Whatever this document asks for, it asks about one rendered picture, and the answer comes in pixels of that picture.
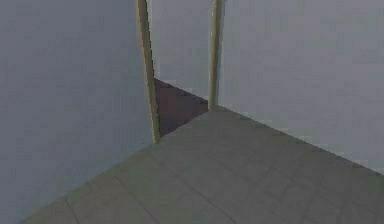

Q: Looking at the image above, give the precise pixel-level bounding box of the beige door frame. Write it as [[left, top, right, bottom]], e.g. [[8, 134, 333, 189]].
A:
[[135, 0, 224, 145]]

